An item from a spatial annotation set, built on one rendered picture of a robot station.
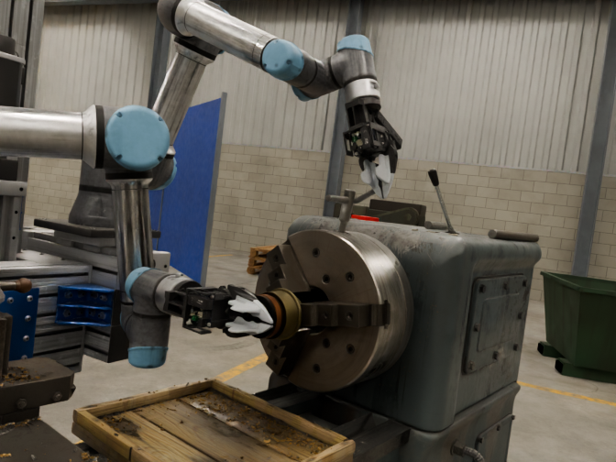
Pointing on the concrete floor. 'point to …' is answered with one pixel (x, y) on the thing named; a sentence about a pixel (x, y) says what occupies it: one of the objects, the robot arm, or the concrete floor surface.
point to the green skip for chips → (580, 325)
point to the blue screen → (191, 192)
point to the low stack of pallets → (258, 258)
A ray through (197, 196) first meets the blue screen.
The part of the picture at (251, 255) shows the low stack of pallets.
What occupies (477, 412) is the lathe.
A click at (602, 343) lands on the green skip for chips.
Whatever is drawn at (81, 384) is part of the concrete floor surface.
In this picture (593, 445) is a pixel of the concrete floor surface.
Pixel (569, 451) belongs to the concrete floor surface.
